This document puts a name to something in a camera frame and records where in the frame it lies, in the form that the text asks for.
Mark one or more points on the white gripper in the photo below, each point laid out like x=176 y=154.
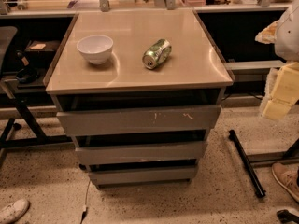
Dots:
x=288 y=36

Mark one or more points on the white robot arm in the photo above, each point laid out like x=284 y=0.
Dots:
x=287 y=39

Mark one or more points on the grey top drawer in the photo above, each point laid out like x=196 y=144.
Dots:
x=139 y=120

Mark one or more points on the grey bottom drawer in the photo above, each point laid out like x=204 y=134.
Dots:
x=143 y=175

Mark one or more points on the grey drawer cabinet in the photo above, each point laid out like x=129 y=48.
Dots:
x=193 y=74

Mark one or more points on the tan shoe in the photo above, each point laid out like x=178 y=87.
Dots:
x=287 y=178

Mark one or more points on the green soda can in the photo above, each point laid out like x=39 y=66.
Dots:
x=157 y=54

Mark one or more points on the white bowl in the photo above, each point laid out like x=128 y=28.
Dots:
x=95 y=49

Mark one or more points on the black box on shelf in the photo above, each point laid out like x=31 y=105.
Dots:
x=41 y=53

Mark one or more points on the black chair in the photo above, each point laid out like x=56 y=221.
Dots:
x=7 y=33

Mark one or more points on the white sneaker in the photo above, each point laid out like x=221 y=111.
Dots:
x=14 y=211

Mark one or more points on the black table leg frame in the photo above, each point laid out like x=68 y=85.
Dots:
x=263 y=159

